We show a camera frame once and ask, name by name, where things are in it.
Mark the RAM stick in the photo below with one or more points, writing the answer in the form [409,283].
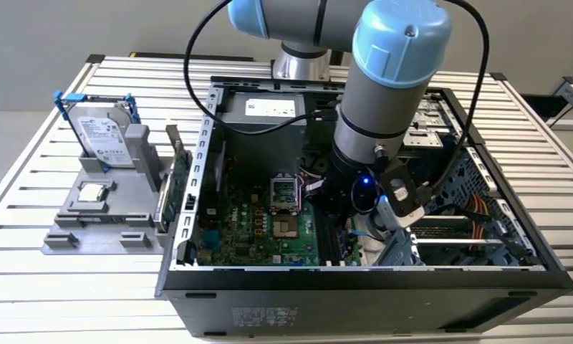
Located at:
[100,218]
[345,242]

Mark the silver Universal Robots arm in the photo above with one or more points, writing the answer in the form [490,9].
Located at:
[387,107]

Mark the black RAM slot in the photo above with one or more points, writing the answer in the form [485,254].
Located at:
[325,243]

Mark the black round fan housing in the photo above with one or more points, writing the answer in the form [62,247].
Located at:
[321,163]

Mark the CPU socket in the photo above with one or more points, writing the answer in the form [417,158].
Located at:
[286,227]

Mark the grey power supply unit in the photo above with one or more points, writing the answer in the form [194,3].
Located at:
[263,150]

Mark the metal optical drive cage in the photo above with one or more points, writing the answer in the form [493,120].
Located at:
[423,138]

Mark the green motherboard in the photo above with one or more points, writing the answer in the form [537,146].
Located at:
[263,256]

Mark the black case fan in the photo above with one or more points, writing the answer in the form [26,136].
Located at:
[215,186]

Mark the metal disk bay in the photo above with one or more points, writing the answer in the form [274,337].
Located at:
[459,242]

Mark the black PC case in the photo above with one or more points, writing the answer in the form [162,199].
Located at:
[315,308]

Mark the green graphics card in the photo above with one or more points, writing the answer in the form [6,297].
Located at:
[176,179]

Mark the grey parts rack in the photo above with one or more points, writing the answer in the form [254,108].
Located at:
[100,229]

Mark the silver CPU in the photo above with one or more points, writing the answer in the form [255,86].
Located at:
[92,193]

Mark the hard disk in blue carrier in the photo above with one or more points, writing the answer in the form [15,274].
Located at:
[100,136]

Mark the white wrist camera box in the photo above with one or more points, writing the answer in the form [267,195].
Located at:
[406,218]

